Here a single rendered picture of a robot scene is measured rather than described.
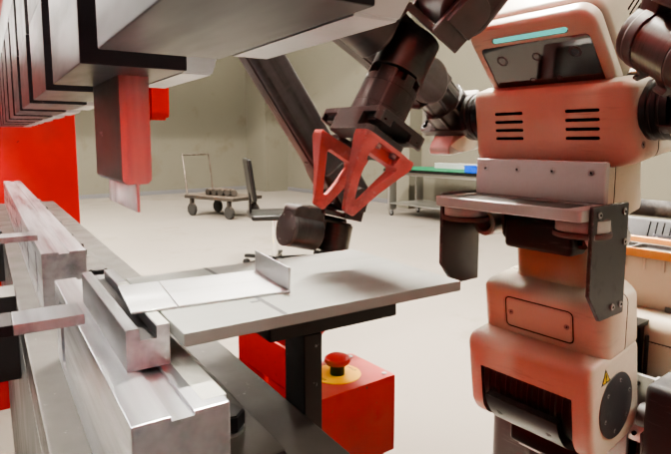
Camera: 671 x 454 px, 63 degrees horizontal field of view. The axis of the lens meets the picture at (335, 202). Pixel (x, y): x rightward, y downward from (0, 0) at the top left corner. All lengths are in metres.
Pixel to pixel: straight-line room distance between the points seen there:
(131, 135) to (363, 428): 0.59
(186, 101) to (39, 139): 9.83
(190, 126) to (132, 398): 12.00
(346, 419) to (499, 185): 0.44
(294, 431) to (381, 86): 0.33
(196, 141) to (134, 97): 11.99
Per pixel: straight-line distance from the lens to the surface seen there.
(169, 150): 12.16
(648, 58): 0.74
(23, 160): 2.60
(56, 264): 0.89
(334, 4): 0.19
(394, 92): 0.55
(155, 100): 0.61
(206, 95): 12.54
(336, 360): 0.84
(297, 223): 0.85
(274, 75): 0.81
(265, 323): 0.42
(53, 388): 0.67
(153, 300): 0.47
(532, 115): 0.92
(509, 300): 0.98
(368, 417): 0.86
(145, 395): 0.39
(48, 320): 0.44
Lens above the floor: 1.13
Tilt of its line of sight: 6 degrees down
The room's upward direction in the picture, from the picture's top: straight up
